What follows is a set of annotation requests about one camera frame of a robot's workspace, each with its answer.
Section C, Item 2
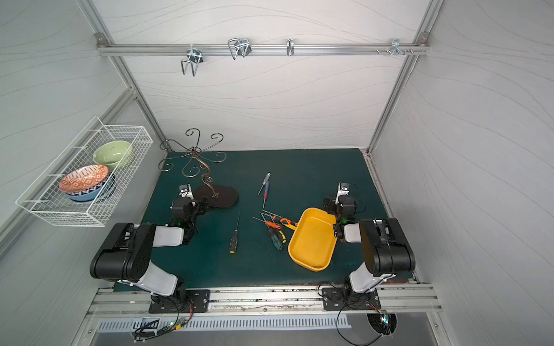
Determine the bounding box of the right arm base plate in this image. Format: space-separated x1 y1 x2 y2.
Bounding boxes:
317 286 381 311

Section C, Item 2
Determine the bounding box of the small grey clear screwdriver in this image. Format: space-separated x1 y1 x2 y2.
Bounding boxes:
258 172 271 195

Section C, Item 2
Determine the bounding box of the orange red screwdriver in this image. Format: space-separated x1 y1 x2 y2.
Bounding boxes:
254 217 281 230

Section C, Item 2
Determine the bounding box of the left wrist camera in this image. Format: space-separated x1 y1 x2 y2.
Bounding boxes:
178 184 194 199

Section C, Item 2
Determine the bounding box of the yellow plastic storage tray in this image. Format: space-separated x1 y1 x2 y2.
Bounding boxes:
288 208 337 272

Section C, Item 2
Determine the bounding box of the red blue small screwdriver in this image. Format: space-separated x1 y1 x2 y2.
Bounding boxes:
262 181 270 210

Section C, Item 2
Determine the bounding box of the green black screwdriver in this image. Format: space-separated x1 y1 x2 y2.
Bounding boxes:
261 213 284 251

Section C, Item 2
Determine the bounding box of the blue bowl under orange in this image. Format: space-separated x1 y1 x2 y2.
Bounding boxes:
66 177 115 203

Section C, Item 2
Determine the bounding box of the small metal hook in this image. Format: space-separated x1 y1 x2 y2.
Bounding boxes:
286 39 294 56

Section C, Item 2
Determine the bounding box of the black yellow-capped screwdriver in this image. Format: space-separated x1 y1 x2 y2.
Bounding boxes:
229 213 241 254

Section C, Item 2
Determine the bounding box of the orange black screwdriver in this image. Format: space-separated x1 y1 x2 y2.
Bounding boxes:
262 210 297 230

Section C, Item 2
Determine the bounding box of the aluminium top rail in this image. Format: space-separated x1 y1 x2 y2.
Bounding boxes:
98 42 431 57

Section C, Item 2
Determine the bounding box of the black yellow striped screwdriver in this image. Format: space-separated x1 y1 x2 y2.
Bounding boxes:
271 216 287 244

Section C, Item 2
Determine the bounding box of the white wire basket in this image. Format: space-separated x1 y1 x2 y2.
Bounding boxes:
16 118 153 227

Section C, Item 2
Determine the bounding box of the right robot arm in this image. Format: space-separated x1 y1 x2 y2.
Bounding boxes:
323 195 416 294

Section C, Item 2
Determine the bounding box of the metal hook right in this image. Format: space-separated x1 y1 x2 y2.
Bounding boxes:
375 39 413 56

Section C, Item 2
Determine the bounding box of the green ceramic bowl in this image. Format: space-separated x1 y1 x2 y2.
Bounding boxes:
92 141 135 172

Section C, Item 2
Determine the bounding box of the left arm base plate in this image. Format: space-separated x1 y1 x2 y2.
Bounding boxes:
148 289 211 314

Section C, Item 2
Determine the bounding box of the metal double hook middle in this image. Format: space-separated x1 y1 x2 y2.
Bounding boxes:
227 38 252 60

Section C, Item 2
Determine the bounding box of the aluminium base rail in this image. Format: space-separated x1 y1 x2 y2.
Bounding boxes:
86 283 442 318

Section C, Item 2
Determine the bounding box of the metal double hook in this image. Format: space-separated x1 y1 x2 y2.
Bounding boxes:
180 47 203 76
227 38 252 60

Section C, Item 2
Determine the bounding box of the copper wire jewelry stand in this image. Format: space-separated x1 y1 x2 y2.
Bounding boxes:
157 128 239 209

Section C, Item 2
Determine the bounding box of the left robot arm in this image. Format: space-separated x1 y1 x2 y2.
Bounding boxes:
89 195 209 303

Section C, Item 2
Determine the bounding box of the white slotted cable duct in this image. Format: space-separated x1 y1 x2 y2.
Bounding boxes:
96 314 351 333

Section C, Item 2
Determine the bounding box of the metal double hook left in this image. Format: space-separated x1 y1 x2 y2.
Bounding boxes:
180 47 203 76

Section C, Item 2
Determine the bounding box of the orange patterned bowl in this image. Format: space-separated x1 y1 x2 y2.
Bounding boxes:
59 164 110 193

